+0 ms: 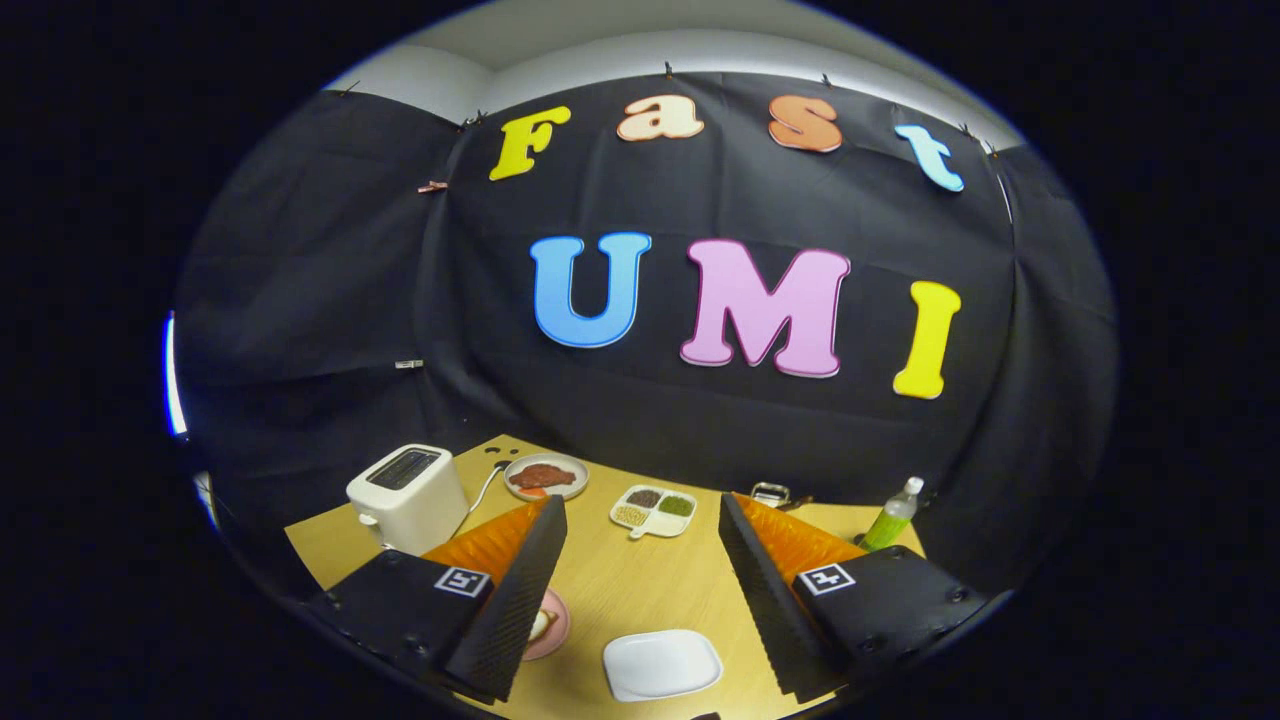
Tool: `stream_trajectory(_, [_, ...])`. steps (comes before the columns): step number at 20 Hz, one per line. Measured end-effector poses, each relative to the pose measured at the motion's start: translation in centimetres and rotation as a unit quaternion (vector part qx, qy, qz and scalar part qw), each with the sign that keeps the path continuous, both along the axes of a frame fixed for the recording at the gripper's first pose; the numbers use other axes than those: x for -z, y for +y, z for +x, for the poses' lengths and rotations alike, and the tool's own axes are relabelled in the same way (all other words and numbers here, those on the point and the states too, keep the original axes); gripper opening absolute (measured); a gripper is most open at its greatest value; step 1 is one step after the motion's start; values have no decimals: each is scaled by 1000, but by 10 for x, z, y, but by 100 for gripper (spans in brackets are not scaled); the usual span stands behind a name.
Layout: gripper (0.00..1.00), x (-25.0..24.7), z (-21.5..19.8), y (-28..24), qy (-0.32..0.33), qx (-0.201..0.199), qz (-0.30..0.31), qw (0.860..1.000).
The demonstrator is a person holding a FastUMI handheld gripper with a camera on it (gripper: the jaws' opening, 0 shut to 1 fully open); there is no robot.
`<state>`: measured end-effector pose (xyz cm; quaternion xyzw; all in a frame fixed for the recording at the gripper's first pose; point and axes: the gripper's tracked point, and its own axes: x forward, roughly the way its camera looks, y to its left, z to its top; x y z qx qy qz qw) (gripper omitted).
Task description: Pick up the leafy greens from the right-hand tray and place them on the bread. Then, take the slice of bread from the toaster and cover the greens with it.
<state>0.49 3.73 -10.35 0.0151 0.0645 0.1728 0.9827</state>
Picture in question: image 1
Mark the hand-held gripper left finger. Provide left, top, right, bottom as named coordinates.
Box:
left=300, top=495, right=569, bottom=704

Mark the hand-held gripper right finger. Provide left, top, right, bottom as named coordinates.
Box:
left=717, top=491, right=991, bottom=704

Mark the pink round plate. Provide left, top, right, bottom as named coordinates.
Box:
left=522, top=588, right=571, bottom=662

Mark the white rounded rectangular plate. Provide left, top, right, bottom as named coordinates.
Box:
left=602, top=629, right=724, bottom=703

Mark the white divided seasoning dish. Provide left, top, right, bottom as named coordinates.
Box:
left=609, top=484, right=698, bottom=541

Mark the brown meat patty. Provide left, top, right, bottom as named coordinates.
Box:
left=509, top=462, right=578, bottom=491

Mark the round white plate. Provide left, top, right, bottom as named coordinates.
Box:
left=503, top=453, right=590, bottom=502

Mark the white toaster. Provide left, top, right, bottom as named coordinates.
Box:
left=346, top=444, right=471, bottom=557

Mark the green plastic bottle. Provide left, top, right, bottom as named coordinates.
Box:
left=860, top=476, right=925, bottom=553

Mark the black backdrop cloth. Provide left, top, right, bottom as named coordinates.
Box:
left=172, top=70, right=1119, bottom=601

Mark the computer monitor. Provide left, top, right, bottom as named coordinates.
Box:
left=163, top=312, right=189, bottom=438

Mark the white toaster cable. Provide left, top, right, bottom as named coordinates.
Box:
left=450, top=462, right=511, bottom=541

